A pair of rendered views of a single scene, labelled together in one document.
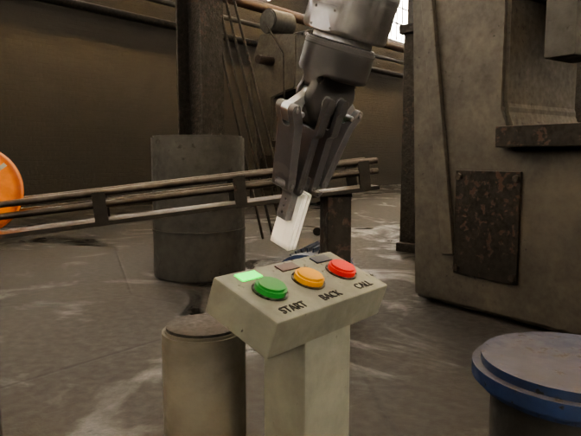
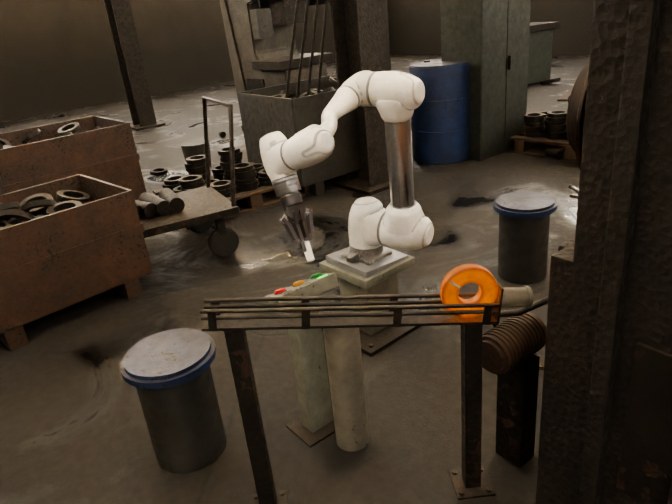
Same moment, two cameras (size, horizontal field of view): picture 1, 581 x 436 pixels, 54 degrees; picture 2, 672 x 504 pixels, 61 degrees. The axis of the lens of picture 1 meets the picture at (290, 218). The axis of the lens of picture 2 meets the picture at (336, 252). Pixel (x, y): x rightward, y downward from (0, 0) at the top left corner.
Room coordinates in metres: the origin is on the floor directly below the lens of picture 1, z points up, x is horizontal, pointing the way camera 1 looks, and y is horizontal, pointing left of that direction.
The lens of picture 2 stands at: (2.36, 0.53, 1.46)
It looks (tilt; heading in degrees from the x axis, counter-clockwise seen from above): 24 degrees down; 194
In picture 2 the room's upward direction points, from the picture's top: 6 degrees counter-clockwise
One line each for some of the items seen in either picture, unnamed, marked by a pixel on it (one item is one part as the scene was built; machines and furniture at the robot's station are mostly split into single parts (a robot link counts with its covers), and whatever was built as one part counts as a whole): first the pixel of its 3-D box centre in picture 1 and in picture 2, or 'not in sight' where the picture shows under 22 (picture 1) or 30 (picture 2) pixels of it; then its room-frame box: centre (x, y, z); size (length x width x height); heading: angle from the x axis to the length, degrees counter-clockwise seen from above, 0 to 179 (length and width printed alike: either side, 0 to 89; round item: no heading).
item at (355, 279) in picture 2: not in sight; (366, 263); (-0.01, 0.08, 0.33); 0.32 x 0.32 x 0.04; 53
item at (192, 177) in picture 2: not in sight; (233, 174); (-2.01, -1.39, 0.22); 1.20 x 0.81 x 0.44; 135
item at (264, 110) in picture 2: not in sight; (326, 127); (-2.68, -0.71, 0.43); 1.23 x 0.93 x 0.87; 138
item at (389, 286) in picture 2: not in sight; (369, 296); (-0.01, 0.08, 0.16); 0.40 x 0.40 x 0.31; 53
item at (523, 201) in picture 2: not in sight; (523, 238); (-0.57, 0.83, 0.22); 0.32 x 0.32 x 0.43
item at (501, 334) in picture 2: not in sight; (509, 396); (0.84, 0.66, 0.27); 0.22 x 0.13 x 0.53; 140
